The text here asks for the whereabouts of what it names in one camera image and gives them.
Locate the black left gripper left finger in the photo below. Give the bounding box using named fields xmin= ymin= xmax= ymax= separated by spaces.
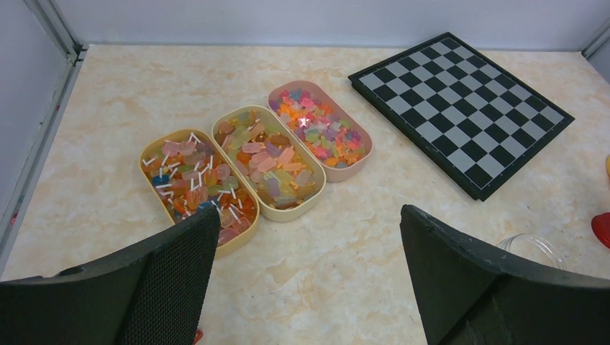
xmin=1 ymin=206 xmax=220 ymax=344

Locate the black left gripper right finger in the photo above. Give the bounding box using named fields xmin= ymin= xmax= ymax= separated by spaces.
xmin=400 ymin=205 xmax=609 ymax=344

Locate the clear glass jar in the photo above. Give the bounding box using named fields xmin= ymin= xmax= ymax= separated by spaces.
xmin=496 ymin=233 xmax=567 ymax=270

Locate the pink tray with candies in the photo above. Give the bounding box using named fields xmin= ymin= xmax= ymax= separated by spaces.
xmin=267 ymin=80 xmax=373 ymax=182

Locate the red owl toy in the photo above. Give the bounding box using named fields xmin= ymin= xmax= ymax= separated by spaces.
xmin=194 ymin=328 xmax=204 ymax=345

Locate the yellow tray with lollipops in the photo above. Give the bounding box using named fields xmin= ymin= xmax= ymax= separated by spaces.
xmin=139 ymin=129 xmax=260 ymax=257

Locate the red jar lid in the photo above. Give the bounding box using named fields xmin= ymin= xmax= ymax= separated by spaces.
xmin=591 ymin=212 xmax=610 ymax=249

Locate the cream tray with gummies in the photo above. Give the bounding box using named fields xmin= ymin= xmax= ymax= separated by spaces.
xmin=212 ymin=106 xmax=327 ymax=222

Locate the black white chessboard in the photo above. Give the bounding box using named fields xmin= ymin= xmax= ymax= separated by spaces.
xmin=349 ymin=32 xmax=573 ymax=201

